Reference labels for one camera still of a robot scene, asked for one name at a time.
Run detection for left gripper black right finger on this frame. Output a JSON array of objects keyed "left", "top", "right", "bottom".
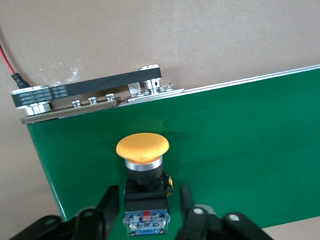
[{"left": 174, "top": 184, "right": 217, "bottom": 240}]

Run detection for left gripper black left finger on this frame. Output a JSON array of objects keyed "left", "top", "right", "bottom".
[{"left": 67, "top": 184, "right": 120, "bottom": 240}]

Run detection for yellow pushbutton red-marked block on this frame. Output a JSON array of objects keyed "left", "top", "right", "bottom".
[{"left": 115, "top": 133, "right": 174, "bottom": 237}]

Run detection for green belt conveyor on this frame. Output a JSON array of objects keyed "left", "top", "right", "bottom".
[{"left": 11, "top": 64, "right": 320, "bottom": 240}]

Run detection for red black motor cable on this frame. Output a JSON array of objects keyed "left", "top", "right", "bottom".
[{"left": 0, "top": 24, "right": 32, "bottom": 89}]

